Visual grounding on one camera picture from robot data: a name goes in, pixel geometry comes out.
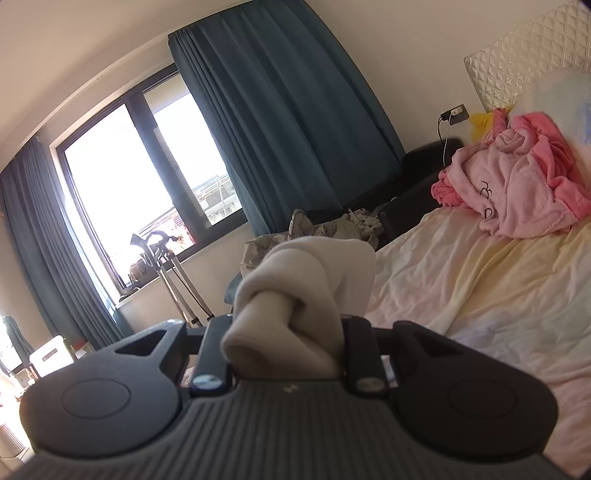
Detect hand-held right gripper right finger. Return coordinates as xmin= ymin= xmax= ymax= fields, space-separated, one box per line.
xmin=341 ymin=316 xmax=468 ymax=398

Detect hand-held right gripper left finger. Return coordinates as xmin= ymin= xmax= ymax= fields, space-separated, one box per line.
xmin=113 ymin=315 xmax=237 ymax=398

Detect cream pants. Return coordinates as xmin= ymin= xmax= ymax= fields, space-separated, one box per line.
xmin=221 ymin=236 xmax=378 ymax=382

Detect teal cushion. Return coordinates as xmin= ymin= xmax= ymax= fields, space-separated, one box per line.
xmin=224 ymin=272 xmax=245 ymax=306

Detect metal crutches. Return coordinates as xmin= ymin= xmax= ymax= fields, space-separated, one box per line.
xmin=130 ymin=230 xmax=216 ymax=329

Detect grey quilted jacket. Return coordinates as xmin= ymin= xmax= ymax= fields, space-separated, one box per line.
xmin=240 ymin=209 xmax=385 ymax=274

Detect bed with pastel sheet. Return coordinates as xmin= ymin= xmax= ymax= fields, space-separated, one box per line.
xmin=180 ymin=203 xmax=591 ymax=480

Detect white backed chair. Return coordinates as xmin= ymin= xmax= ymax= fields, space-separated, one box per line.
xmin=28 ymin=336 xmax=77 ymax=377

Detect black sofa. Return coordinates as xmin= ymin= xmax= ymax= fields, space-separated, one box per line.
xmin=305 ymin=137 xmax=465 ymax=253

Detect dark framed window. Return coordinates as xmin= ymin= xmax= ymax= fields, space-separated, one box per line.
xmin=53 ymin=65 xmax=251 ymax=299

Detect blue curtain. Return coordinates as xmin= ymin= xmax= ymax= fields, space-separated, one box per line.
xmin=0 ymin=137 xmax=136 ymax=352
xmin=167 ymin=0 xmax=408 ymax=237

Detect pink fleece robe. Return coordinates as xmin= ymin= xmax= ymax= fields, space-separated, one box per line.
xmin=431 ymin=108 xmax=591 ymax=239

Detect white ribbed canister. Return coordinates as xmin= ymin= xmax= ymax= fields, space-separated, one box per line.
xmin=0 ymin=421 xmax=25 ymax=459

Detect yellow plush toy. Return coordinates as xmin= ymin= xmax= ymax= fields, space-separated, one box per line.
xmin=468 ymin=107 xmax=514 ymax=140

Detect pale pillow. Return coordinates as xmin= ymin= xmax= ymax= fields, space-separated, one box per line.
xmin=510 ymin=68 xmax=591 ymax=156

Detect white quilted headboard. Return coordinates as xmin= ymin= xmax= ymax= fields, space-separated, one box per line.
xmin=463 ymin=7 xmax=591 ymax=114

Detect white charger cable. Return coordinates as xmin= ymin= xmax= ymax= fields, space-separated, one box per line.
xmin=436 ymin=115 xmax=452 ymax=168

